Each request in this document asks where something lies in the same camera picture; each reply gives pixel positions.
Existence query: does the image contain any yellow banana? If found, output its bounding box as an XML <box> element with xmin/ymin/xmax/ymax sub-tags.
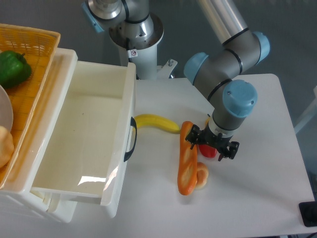
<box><xmin>134</xmin><ymin>114</ymin><xmax>180</xmax><ymax>134</ymax></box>

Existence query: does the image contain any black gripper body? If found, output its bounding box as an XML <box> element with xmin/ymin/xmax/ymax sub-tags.
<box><xmin>185</xmin><ymin>124</ymin><xmax>240</xmax><ymax>160</ymax></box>

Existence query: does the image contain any red bell pepper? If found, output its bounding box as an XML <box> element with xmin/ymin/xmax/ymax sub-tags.
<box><xmin>199</xmin><ymin>144</ymin><xmax>217</xmax><ymax>159</ymax></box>

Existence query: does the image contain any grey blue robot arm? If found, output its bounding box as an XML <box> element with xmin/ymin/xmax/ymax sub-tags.
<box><xmin>82</xmin><ymin>0</ymin><xmax>270</xmax><ymax>159</ymax></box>

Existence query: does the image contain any green bell pepper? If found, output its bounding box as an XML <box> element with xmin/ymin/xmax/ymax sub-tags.
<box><xmin>0</xmin><ymin>50</ymin><xmax>32</xmax><ymax>89</ymax></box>

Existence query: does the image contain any white plastic drawer cabinet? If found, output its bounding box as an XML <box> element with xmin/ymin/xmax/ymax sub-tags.
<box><xmin>0</xmin><ymin>48</ymin><xmax>137</xmax><ymax>223</ymax></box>

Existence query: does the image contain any long orange baguette bread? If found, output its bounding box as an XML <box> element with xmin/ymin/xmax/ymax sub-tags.
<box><xmin>177</xmin><ymin>121</ymin><xmax>198</xmax><ymax>195</ymax></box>

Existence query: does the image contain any black drawer handle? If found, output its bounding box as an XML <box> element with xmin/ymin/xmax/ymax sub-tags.
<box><xmin>124</xmin><ymin>117</ymin><xmax>138</xmax><ymax>162</ymax></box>

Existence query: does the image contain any tan bread in basket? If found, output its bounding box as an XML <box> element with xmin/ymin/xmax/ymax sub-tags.
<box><xmin>0</xmin><ymin>126</ymin><xmax>14</xmax><ymax>168</ymax></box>

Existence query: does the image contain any beige plate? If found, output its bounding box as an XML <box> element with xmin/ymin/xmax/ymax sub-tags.
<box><xmin>0</xmin><ymin>86</ymin><xmax>13</xmax><ymax>131</ymax></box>

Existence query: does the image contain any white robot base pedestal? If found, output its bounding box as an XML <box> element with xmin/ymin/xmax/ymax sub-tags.
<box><xmin>109</xmin><ymin>13</ymin><xmax>178</xmax><ymax>80</ymax></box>

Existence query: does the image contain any white frame at right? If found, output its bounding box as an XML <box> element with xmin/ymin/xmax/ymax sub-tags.
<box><xmin>294</xmin><ymin>86</ymin><xmax>317</xmax><ymax>134</ymax></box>

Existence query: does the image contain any white plastic drawer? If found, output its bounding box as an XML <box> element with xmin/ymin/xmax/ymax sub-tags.
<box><xmin>32</xmin><ymin>61</ymin><xmax>136</xmax><ymax>212</ymax></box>

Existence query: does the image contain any orange woven plastic basket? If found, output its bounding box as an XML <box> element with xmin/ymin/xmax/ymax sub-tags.
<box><xmin>0</xmin><ymin>24</ymin><xmax>60</xmax><ymax>188</ymax></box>

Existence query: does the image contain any small round bread roll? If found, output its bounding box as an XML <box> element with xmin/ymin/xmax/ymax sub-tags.
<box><xmin>195</xmin><ymin>162</ymin><xmax>209</xmax><ymax>189</ymax></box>

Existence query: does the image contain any black device at edge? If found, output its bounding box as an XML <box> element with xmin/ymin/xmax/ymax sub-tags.
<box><xmin>299</xmin><ymin>201</ymin><xmax>317</xmax><ymax>227</ymax></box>

